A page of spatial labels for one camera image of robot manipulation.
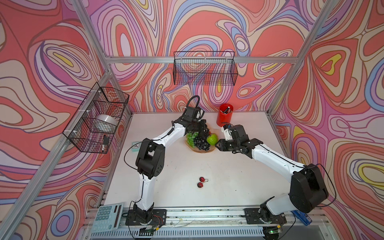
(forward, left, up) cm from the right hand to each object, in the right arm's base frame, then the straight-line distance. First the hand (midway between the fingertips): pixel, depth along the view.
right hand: (218, 147), depth 86 cm
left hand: (+15, +4, +4) cm, 16 cm away
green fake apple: (+8, +2, -3) cm, 9 cm away
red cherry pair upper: (-15, +10, -10) cm, 21 cm away
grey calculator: (-33, +58, -9) cm, 67 cm away
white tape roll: (+2, +56, +22) cm, 61 cm away
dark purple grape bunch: (+6, +9, -5) cm, 12 cm away
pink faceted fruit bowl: (+5, +3, -8) cm, 10 cm away
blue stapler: (-35, -38, -10) cm, 52 cm away
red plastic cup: (+26, -8, +1) cm, 27 cm away
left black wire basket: (-2, +66, +22) cm, 70 cm away
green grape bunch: (+11, +16, -4) cm, 20 cm away
